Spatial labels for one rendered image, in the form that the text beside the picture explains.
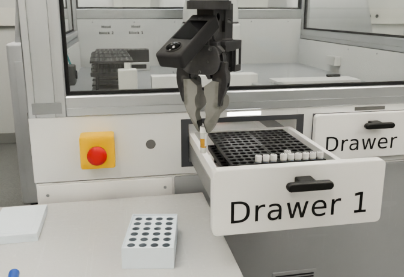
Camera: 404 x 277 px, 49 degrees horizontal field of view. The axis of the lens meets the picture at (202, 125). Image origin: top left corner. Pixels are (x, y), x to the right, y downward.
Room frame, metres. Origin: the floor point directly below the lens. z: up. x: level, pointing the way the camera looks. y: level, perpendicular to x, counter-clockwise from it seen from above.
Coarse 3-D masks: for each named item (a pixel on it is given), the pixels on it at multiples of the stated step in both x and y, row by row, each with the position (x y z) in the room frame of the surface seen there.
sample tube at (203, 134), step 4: (200, 128) 0.72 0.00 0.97; (204, 128) 0.72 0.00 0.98; (200, 132) 0.72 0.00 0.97; (204, 132) 0.72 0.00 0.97; (200, 136) 0.72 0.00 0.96; (204, 136) 0.72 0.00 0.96; (200, 140) 0.72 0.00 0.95; (204, 140) 0.72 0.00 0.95; (200, 144) 0.72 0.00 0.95; (204, 144) 0.72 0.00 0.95; (200, 148) 0.72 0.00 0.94; (204, 148) 0.72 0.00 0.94; (200, 152) 0.72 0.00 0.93; (204, 152) 0.72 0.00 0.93
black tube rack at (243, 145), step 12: (216, 132) 0.97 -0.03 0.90; (228, 132) 0.97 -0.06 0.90; (240, 132) 0.97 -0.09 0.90; (252, 132) 0.98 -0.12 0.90; (264, 132) 0.97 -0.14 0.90; (276, 132) 0.97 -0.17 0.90; (216, 144) 0.87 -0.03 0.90; (228, 144) 0.87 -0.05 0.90; (240, 144) 0.88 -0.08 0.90; (252, 144) 0.87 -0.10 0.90; (264, 144) 0.87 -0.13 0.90; (276, 144) 0.87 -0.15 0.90; (288, 144) 0.87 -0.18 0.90; (300, 144) 0.88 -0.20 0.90; (216, 156) 0.89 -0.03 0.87; (228, 156) 0.80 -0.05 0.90; (240, 156) 0.80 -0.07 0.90; (252, 156) 0.80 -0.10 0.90
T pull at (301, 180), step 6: (300, 180) 0.64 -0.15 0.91; (306, 180) 0.64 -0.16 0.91; (312, 180) 0.64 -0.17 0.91; (318, 180) 0.64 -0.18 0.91; (324, 180) 0.64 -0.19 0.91; (330, 180) 0.64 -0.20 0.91; (288, 186) 0.63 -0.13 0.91; (294, 186) 0.62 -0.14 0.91; (300, 186) 0.63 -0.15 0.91; (306, 186) 0.63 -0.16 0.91; (312, 186) 0.63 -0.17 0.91; (318, 186) 0.63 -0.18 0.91; (324, 186) 0.63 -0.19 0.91; (330, 186) 0.64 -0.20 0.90
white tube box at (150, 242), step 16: (144, 224) 0.73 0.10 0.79; (160, 224) 0.74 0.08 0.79; (176, 224) 0.72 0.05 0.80; (128, 240) 0.67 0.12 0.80; (144, 240) 0.68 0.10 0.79; (160, 240) 0.67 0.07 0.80; (176, 240) 0.71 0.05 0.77; (128, 256) 0.64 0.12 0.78; (144, 256) 0.64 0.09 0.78; (160, 256) 0.64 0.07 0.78
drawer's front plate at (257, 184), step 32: (320, 160) 0.69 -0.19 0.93; (352, 160) 0.69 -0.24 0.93; (224, 192) 0.64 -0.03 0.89; (256, 192) 0.65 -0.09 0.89; (288, 192) 0.66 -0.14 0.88; (320, 192) 0.67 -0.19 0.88; (352, 192) 0.68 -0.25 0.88; (224, 224) 0.64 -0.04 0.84; (256, 224) 0.65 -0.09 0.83; (288, 224) 0.66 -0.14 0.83; (320, 224) 0.67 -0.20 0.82
